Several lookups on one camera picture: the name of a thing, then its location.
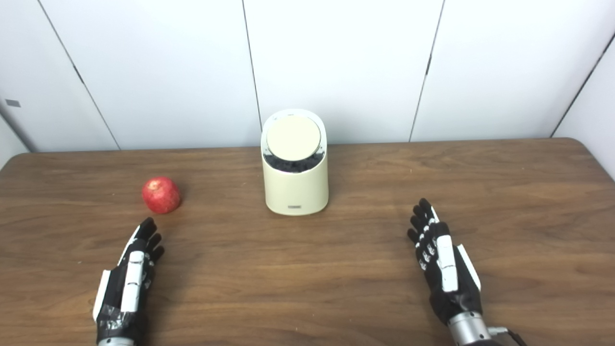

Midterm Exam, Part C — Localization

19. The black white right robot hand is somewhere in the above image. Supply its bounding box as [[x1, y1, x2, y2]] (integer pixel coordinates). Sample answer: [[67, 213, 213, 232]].
[[407, 198, 482, 325]]

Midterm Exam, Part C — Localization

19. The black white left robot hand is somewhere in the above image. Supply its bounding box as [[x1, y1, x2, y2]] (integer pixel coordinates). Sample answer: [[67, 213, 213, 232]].
[[94, 217, 165, 344]]

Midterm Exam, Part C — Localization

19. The round cream bin lid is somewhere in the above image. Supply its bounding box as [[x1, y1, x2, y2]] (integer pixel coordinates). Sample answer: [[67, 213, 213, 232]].
[[266, 114, 321, 160]]

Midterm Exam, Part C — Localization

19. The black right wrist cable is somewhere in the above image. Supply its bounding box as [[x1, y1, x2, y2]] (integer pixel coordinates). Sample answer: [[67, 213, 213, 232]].
[[489, 327, 527, 346]]

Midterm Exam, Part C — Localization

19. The cream-colored bin body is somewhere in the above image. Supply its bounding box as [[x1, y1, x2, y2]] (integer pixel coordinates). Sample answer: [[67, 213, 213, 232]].
[[260, 109, 330, 216]]

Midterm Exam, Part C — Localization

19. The red apple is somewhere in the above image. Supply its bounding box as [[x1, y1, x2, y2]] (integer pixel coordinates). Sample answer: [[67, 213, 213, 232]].
[[142, 176, 182, 214]]

